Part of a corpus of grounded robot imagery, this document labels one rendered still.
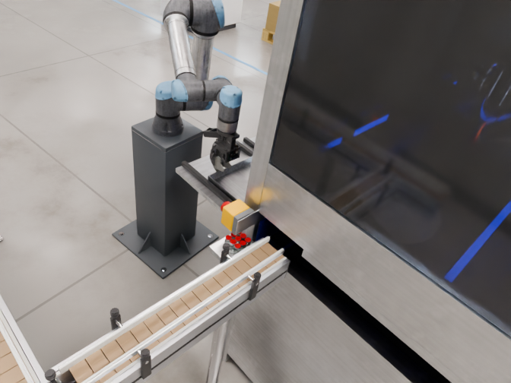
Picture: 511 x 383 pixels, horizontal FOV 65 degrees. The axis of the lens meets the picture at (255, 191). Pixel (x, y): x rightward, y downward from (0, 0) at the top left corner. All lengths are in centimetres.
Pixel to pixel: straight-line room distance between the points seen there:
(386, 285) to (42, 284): 183
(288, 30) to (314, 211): 47
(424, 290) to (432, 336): 13
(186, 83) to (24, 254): 153
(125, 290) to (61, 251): 47
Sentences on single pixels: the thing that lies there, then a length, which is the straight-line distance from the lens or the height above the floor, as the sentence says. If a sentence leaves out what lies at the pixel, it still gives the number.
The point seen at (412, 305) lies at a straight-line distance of 107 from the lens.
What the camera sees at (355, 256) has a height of 113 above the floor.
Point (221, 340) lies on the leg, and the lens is 144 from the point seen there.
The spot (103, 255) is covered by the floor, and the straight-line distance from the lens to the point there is 248.
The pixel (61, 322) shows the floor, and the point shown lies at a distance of 227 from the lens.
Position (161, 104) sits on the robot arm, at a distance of 191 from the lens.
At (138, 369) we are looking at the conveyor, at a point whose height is 93.
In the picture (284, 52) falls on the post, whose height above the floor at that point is 153.
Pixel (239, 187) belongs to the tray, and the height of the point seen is 88.
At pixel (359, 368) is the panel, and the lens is 135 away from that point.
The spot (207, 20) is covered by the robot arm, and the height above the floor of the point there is 136.
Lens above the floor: 188
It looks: 40 degrees down
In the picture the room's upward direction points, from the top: 11 degrees clockwise
